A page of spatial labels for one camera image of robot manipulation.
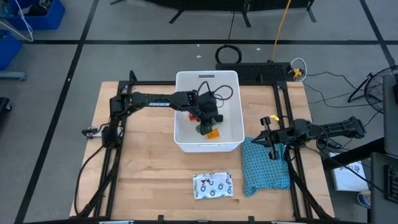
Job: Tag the large blue storage bin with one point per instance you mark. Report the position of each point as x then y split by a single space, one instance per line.
46 21

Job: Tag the black floor fan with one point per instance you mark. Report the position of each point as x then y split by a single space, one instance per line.
377 88

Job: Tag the yellow gripper tag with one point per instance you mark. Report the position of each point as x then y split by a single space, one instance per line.
274 118

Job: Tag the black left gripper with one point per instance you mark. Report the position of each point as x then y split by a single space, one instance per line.
207 107

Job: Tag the grey flat bar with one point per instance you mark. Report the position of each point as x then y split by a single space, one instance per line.
12 75

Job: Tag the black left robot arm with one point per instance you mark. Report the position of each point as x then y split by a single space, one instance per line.
140 99

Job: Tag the orange pill bottle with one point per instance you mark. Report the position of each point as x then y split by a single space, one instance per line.
214 134

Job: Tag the blue white round object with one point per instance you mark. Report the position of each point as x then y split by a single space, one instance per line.
364 199

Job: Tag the black perforated box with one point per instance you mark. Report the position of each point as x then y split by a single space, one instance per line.
255 72

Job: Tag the small blue storage bin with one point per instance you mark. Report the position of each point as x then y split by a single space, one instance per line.
9 49

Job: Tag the white star-print pouch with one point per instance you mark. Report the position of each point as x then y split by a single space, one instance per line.
213 185

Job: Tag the white printed paper sheet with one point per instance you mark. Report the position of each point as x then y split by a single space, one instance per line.
348 177

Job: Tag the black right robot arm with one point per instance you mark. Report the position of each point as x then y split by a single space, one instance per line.
339 128

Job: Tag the black slanted beam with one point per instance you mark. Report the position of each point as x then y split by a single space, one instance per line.
351 155

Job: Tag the red bottle with white cap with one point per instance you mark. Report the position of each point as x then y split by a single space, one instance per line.
191 117

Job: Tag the yellow plug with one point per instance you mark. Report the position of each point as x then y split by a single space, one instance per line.
297 73

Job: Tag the grey monitor panel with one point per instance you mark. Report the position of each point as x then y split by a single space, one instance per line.
391 118

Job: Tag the black stand legs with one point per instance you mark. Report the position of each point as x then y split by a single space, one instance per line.
178 14

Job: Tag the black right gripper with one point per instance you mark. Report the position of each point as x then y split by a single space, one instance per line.
284 135

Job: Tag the black table edge clamp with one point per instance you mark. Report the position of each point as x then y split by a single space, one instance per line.
251 219
160 218

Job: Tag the black metal table frame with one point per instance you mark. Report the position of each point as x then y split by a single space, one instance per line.
149 83

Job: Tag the teal patterned cloth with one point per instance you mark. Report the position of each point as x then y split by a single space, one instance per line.
264 174

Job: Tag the white plastic bin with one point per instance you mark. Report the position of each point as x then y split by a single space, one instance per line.
231 124

